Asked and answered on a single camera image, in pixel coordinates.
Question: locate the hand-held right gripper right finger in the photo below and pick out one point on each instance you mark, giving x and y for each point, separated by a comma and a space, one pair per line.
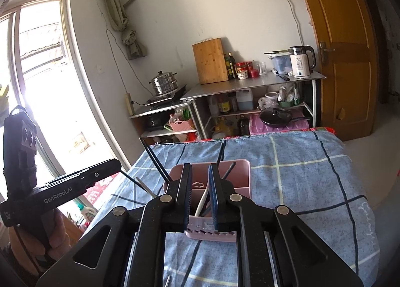
213, 199

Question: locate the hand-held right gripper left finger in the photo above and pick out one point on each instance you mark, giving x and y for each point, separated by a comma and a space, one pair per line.
187, 199

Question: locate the wooden chopstick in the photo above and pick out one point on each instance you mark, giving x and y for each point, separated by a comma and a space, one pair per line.
201, 202

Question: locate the black chopstick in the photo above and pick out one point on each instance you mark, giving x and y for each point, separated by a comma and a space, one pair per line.
222, 152
132, 180
154, 160
229, 171

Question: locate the pink plastic chopstick basket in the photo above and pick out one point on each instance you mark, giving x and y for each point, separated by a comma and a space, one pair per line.
240, 180

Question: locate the metal chopstick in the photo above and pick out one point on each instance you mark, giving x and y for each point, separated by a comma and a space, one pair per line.
145, 187
167, 281

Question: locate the person's left hand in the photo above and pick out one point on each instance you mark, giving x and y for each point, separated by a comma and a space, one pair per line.
61, 233

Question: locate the white detergent bottle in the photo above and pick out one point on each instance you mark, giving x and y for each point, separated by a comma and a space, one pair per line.
86, 213

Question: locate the red floor mat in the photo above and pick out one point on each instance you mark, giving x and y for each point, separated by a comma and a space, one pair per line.
98, 190

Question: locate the yellow cooking oil bottle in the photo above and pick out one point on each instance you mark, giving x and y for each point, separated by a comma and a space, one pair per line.
223, 127

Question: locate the small pink storage basket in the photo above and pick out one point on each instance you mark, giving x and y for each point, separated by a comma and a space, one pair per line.
182, 126

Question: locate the dark vinegar bottle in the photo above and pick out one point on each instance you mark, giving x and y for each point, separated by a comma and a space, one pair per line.
243, 126

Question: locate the pink plastic tray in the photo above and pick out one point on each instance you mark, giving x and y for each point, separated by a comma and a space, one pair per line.
256, 127

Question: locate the blue checked blanket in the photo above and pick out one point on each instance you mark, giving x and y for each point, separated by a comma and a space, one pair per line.
297, 180

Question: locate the low metal rack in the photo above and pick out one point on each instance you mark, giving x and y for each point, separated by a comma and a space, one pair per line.
162, 110

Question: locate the white plastic jug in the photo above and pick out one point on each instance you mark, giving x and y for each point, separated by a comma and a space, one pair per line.
213, 106

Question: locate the soy sauce bottle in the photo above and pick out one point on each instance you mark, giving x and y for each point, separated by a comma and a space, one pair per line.
224, 105

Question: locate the black induction stove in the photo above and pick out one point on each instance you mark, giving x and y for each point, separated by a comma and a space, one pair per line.
168, 97

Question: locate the blue liquid jug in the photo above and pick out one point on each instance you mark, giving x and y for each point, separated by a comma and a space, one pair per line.
245, 101

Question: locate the black frying pan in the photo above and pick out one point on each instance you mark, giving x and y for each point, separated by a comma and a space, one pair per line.
278, 116

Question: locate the white power strip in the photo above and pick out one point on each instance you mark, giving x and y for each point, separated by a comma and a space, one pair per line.
129, 104

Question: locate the steel steamer pot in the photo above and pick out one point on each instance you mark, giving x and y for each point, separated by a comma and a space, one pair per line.
163, 83

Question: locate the steel kitchen table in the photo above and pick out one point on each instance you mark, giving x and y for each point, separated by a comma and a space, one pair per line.
250, 83

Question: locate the glass window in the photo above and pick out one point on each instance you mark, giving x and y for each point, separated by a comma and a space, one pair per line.
47, 71

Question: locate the red lidded jar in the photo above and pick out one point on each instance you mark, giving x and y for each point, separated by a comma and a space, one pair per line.
249, 66
241, 71

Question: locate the bundle of plastic bags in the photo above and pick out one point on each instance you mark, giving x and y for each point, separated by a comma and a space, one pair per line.
289, 92

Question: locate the small red jar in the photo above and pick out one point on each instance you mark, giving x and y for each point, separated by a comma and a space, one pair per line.
253, 73

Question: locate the dark oil bottle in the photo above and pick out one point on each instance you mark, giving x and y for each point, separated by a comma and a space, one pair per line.
231, 66

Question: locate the bamboo cutting board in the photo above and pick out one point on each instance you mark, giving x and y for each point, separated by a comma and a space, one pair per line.
210, 61

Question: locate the clear drinking glass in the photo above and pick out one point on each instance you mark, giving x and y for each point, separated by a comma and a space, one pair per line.
262, 68

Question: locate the black knife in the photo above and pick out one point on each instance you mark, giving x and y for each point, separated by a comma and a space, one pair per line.
282, 77

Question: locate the clear plastic container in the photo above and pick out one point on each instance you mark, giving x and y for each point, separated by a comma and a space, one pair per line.
280, 63

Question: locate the white electric kettle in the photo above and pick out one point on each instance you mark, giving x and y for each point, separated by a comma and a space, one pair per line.
300, 61

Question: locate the tied beige curtain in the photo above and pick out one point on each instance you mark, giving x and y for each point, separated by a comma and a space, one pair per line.
120, 15

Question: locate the wooden door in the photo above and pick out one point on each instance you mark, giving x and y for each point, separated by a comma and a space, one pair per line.
343, 24

